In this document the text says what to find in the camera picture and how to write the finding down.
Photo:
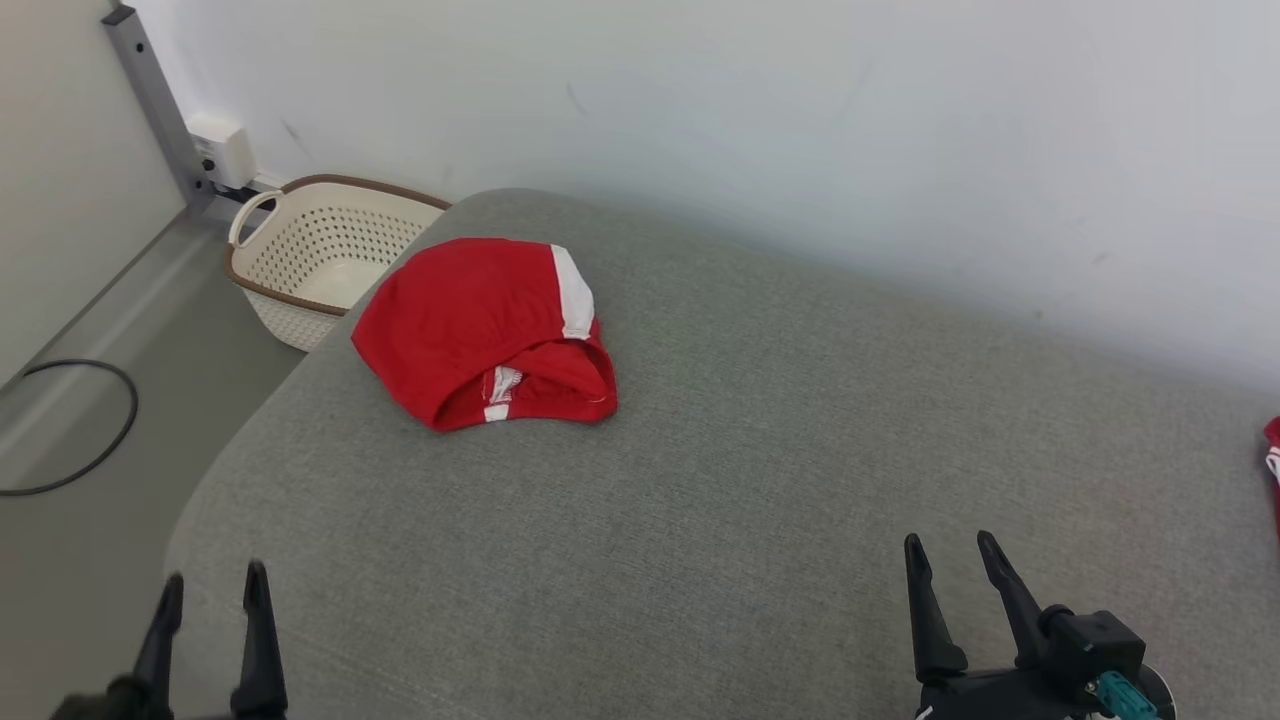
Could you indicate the white wall socket box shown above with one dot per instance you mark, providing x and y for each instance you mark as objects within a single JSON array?
[{"x": 225, "y": 150}]

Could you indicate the cream perforated laundry basket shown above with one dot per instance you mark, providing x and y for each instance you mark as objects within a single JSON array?
[{"x": 320, "y": 250}]

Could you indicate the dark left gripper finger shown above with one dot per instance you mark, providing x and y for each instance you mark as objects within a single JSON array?
[
  {"x": 158, "y": 660},
  {"x": 260, "y": 660}
]

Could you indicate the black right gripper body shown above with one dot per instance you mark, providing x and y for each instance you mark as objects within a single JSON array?
[{"x": 1000, "y": 697}]

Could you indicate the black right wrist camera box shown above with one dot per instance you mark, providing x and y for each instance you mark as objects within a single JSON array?
[{"x": 1095, "y": 640}]

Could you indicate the red number 23 jersey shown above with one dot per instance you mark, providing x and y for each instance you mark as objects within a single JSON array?
[{"x": 1273, "y": 480}]

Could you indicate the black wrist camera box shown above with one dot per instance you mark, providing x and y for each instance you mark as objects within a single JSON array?
[
  {"x": 100, "y": 702},
  {"x": 1095, "y": 640}
]

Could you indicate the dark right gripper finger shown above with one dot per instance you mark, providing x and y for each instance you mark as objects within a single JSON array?
[
  {"x": 932, "y": 640},
  {"x": 1020, "y": 620}
]

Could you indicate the grey metal wall rail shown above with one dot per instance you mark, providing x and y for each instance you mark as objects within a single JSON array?
[{"x": 150, "y": 90}]

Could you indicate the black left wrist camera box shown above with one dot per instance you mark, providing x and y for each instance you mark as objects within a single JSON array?
[{"x": 100, "y": 702}]

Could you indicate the red shorts with white stripe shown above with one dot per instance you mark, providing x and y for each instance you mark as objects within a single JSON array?
[{"x": 450, "y": 320}]

